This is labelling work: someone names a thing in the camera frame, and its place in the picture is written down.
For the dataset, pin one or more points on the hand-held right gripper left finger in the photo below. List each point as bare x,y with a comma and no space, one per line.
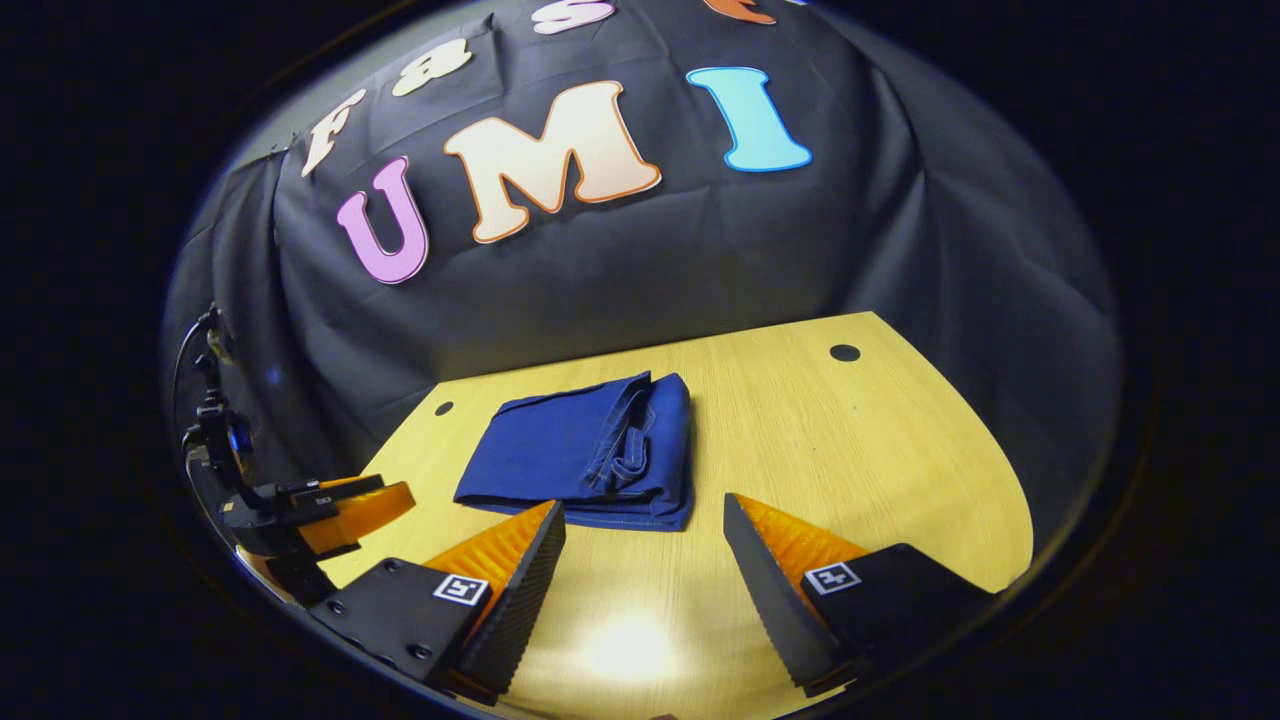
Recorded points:
520,600

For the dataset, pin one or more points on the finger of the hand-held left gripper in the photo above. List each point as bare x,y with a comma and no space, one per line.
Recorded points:
370,510

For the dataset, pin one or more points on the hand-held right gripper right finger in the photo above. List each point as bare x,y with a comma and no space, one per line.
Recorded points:
770,600

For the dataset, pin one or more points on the blue denim jeans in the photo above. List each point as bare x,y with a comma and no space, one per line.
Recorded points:
560,450

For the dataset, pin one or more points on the black backdrop cloth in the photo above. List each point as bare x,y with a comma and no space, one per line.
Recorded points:
650,260

